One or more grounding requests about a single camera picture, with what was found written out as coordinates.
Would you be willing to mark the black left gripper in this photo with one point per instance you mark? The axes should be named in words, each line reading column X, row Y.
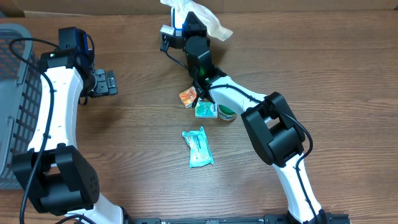
column 106, row 83

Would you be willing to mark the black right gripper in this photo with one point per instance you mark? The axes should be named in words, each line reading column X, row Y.
column 189, row 30

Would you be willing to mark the brown snack bag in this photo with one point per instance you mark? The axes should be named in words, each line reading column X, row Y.
column 213, row 25

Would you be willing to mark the orange tissue pack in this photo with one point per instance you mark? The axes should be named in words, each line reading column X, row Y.
column 188, row 96

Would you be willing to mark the teal tissue pack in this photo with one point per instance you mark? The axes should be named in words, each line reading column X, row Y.
column 206, row 110

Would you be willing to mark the green lid jar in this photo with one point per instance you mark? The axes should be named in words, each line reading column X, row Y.
column 226, row 113

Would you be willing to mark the teal wipes packet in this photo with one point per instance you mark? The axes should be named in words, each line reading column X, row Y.
column 200, row 153

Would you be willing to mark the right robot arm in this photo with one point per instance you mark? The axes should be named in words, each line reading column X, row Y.
column 275, row 134

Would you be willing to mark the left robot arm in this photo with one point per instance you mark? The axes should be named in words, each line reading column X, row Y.
column 55, row 177

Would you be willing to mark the white barcode scanner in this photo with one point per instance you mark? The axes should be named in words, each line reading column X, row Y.
column 177, row 19

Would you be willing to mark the grey plastic mesh basket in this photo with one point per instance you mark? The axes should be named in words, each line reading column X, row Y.
column 20, row 101

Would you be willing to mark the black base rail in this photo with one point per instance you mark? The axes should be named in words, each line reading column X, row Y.
column 327, row 218

